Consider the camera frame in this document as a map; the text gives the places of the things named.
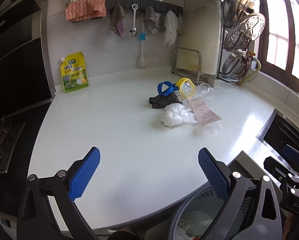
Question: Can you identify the pink printed receipt label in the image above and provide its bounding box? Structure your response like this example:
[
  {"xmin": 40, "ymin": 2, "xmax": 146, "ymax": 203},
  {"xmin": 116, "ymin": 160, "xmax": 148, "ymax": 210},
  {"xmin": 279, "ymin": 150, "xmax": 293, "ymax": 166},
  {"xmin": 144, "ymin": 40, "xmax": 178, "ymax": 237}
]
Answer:
[{"xmin": 191, "ymin": 98, "xmax": 222, "ymax": 127}]

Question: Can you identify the clear plastic bag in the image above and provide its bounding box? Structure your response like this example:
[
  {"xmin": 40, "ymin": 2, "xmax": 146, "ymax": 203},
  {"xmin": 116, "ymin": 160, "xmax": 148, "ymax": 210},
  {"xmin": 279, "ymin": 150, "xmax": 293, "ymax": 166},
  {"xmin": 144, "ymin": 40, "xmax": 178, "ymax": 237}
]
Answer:
[{"xmin": 160, "ymin": 103, "xmax": 198, "ymax": 127}]

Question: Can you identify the grid-patterned paper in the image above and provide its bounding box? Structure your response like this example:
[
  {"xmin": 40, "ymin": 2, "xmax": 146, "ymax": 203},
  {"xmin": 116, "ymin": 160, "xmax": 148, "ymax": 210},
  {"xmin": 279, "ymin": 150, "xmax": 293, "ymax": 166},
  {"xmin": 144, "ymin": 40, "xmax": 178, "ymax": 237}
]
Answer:
[{"xmin": 174, "ymin": 219, "xmax": 195, "ymax": 240}]

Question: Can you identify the black kitchen sink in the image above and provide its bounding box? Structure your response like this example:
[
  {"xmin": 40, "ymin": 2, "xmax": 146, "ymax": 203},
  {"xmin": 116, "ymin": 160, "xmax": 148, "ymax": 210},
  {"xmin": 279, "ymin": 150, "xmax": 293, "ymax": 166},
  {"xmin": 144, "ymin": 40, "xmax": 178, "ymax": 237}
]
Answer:
[{"xmin": 256, "ymin": 109, "xmax": 299, "ymax": 165}]

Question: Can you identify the grey perforated trash bin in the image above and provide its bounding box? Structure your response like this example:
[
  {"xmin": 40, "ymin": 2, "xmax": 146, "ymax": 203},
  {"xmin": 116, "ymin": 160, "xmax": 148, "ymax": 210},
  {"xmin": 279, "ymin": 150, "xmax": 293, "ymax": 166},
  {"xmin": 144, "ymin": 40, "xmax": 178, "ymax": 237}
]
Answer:
[{"xmin": 166, "ymin": 183, "xmax": 255, "ymax": 240}]

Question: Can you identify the glass pot lid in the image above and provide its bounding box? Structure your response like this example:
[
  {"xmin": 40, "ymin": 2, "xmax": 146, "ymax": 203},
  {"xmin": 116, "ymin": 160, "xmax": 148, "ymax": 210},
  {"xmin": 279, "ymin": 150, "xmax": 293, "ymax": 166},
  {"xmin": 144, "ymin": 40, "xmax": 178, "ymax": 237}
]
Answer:
[{"xmin": 221, "ymin": 49, "xmax": 247, "ymax": 77}]

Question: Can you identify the black lid rack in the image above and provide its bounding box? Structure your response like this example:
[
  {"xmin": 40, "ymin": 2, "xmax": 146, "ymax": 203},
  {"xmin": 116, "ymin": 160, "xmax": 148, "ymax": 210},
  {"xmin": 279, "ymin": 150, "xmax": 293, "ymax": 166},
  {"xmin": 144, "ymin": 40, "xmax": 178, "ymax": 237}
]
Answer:
[{"xmin": 218, "ymin": 7, "xmax": 254, "ymax": 83}]

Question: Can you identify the clear plastic cup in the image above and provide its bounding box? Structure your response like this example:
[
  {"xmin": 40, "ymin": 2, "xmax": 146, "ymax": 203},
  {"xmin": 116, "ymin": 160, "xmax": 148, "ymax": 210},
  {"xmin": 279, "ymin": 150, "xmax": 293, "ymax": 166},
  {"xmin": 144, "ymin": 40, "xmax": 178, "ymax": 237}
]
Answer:
[{"xmin": 179, "ymin": 82, "xmax": 214, "ymax": 108}]

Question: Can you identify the metal cutting board stand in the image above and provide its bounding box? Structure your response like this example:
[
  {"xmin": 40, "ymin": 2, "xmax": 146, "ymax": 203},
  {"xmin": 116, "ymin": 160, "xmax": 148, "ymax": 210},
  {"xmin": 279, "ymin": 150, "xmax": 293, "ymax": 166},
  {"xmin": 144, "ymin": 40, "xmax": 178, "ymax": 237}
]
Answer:
[{"xmin": 171, "ymin": 47, "xmax": 208, "ymax": 85}]

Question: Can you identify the yellow-rimmed clear lid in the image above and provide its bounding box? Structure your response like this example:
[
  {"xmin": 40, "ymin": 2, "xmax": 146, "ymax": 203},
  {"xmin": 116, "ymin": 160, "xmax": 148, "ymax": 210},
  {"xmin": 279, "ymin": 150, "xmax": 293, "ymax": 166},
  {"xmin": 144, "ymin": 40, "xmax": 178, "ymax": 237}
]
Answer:
[{"xmin": 175, "ymin": 77, "xmax": 196, "ymax": 97}]

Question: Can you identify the perforated steel steamer plate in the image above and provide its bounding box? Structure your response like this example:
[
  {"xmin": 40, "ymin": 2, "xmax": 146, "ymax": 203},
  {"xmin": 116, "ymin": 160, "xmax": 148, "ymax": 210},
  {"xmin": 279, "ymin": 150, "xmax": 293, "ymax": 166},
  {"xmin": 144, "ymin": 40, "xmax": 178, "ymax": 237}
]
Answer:
[{"xmin": 223, "ymin": 13, "xmax": 265, "ymax": 51}]

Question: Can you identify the black crumpled bag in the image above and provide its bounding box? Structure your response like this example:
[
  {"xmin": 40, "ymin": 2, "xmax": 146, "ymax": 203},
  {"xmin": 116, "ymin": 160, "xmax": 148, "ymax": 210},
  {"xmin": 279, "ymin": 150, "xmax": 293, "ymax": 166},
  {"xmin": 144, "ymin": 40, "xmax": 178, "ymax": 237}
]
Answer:
[{"xmin": 149, "ymin": 92, "xmax": 180, "ymax": 109}]

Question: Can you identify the black range hood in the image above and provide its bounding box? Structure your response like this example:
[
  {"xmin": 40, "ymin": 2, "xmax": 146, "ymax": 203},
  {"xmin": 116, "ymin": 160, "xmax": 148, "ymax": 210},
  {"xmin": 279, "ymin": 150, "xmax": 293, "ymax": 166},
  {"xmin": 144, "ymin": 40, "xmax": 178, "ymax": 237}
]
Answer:
[{"xmin": 0, "ymin": 0, "xmax": 56, "ymax": 116}]

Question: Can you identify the yellow green refill pouch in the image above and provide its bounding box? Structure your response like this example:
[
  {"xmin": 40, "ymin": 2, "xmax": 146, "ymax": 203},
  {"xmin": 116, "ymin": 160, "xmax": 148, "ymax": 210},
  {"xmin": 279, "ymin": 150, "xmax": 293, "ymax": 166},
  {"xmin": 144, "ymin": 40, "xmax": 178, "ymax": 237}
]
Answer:
[{"xmin": 60, "ymin": 52, "xmax": 89, "ymax": 93}]

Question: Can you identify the white cutting board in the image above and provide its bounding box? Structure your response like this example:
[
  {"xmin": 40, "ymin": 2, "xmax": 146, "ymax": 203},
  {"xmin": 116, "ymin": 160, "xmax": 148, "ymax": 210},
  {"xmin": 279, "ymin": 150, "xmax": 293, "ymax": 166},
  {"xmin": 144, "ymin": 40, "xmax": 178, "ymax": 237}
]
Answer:
[{"xmin": 179, "ymin": 1, "xmax": 222, "ymax": 75}]

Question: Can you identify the steel pot lid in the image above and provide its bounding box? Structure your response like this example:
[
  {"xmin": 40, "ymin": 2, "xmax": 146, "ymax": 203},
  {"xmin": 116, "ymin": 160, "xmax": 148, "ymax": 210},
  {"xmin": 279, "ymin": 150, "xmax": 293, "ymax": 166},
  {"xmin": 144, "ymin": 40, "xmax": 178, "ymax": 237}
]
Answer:
[{"xmin": 223, "ymin": 0, "xmax": 260, "ymax": 28}]

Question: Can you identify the white blue bottle brush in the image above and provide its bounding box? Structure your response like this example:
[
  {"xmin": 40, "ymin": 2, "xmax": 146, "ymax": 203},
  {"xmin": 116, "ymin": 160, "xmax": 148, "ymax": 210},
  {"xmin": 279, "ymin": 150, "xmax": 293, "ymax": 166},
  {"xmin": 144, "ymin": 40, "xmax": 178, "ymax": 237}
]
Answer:
[{"xmin": 137, "ymin": 21, "xmax": 146, "ymax": 67}]

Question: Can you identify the white hanging cloth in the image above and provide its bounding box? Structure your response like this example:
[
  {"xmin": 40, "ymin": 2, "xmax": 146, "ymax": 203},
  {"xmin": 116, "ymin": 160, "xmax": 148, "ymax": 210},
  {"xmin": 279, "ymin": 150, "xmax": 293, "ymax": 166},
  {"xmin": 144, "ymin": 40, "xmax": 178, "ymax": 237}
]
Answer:
[{"xmin": 164, "ymin": 10, "xmax": 178, "ymax": 46}]

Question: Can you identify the grey hanging cloth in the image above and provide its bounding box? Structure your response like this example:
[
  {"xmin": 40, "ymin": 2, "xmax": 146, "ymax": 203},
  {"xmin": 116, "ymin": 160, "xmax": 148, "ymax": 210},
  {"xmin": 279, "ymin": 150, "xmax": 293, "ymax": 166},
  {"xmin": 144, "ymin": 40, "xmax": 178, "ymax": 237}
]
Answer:
[{"xmin": 143, "ymin": 7, "xmax": 161, "ymax": 34}]

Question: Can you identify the metal hanging ladle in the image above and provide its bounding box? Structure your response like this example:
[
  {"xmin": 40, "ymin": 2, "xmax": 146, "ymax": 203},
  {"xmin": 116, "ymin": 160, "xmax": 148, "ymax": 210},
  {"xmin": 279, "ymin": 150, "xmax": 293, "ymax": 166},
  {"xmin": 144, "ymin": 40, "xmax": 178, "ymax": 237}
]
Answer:
[{"xmin": 129, "ymin": 4, "xmax": 138, "ymax": 37}]

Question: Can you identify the grey purple hanging rag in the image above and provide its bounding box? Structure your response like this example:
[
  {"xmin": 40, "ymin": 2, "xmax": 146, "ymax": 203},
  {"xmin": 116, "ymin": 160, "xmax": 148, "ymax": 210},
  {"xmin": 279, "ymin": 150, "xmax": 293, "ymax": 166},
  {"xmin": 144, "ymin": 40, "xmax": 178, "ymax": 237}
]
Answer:
[{"xmin": 109, "ymin": 4, "xmax": 125, "ymax": 37}]

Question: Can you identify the pink waffle dishcloth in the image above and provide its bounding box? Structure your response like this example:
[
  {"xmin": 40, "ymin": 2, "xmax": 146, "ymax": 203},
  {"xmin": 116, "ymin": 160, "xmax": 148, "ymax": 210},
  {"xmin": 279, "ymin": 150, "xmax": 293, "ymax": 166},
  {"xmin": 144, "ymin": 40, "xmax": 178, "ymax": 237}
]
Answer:
[{"xmin": 65, "ymin": 0, "xmax": 107, "ymax": 22}]

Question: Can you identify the yellow gas hose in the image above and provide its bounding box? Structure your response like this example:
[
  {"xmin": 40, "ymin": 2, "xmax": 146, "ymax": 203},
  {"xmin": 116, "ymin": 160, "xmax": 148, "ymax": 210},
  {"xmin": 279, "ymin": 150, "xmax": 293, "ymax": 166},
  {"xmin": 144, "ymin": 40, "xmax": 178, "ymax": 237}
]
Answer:
[{"xmin": 238, "ymin": 57, "xmax": 262, "ymax": 86}]

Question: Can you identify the brown window frame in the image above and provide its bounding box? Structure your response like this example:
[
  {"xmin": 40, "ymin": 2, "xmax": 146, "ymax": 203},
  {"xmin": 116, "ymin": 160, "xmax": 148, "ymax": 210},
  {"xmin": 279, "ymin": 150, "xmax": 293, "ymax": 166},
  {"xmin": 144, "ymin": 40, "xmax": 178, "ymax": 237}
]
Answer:
[{"xmin": 258, "ymin": 0, "xmax": 299, "ymax": 92}]

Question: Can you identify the blue strap loop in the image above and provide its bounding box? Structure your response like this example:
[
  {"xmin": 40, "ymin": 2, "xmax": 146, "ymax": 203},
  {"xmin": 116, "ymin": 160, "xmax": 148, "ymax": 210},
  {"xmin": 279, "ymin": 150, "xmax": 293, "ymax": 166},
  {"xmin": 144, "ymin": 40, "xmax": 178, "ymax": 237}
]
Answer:
[{"xmin": 157, "ymin": 80, "xmax": 179, "ymax": 97}]

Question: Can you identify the grey wall hook rail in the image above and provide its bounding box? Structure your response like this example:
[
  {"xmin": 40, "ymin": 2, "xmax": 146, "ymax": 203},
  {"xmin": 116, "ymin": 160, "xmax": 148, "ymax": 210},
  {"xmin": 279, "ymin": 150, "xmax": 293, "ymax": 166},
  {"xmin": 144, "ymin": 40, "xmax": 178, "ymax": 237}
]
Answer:
[{"xmin": 105, "ymin": 0, "xmax": 184, "ymax": 16}]

